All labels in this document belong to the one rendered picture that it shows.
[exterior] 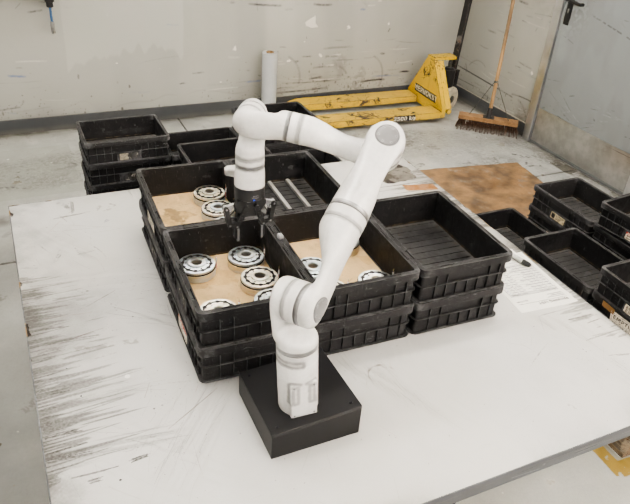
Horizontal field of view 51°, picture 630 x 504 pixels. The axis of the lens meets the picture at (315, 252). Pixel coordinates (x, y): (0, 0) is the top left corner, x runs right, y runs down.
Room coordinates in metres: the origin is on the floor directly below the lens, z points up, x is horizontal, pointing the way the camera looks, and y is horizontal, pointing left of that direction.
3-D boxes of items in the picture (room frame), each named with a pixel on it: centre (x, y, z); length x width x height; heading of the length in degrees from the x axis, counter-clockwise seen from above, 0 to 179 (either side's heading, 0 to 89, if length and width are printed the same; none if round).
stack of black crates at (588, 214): (2.87, -1.27, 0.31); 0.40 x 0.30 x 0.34; 27
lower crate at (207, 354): (1.43, 0.21, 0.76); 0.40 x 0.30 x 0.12; 25
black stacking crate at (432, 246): (1.69, -0.34, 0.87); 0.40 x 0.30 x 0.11; 25
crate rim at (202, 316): (1.43, 0.21, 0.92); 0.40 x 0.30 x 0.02; 25
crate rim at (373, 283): (1.56, -0.07, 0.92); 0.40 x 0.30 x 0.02; 25
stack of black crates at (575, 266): (2.33, -1.10, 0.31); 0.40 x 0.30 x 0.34; 27
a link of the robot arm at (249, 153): (1.46, 0.17, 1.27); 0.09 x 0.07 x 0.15; 174
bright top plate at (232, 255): (1.56, 0.19, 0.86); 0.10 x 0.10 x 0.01
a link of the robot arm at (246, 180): (1.47, 0.18, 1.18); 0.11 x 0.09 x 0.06; 25
